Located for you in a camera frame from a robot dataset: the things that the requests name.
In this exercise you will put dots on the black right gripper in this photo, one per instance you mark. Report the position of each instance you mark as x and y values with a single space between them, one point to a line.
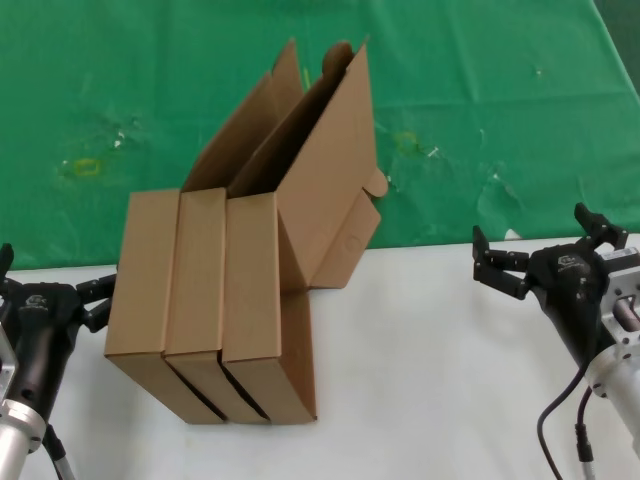
570 290

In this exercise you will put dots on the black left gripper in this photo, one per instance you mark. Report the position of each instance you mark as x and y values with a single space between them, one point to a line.
40 340

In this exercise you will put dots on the brown cardboard mailer box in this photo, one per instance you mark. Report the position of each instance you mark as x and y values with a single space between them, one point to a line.
197 275
145 275
250 275

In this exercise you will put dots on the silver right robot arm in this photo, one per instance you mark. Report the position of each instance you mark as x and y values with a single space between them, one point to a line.
617 400

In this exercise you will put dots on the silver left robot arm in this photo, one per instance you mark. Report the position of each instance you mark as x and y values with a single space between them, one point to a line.
17 440

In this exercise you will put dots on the green table cloth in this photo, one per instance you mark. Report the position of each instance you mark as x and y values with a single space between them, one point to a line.
150 75

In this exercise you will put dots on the silver right wrist bracket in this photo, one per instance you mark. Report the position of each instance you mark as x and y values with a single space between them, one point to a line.
622 280

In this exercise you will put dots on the silver wrist bracket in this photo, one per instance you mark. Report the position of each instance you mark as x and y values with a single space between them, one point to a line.
5 365
622 280

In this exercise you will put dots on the silver left wrist bracket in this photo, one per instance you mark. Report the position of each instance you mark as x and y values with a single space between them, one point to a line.
5 365

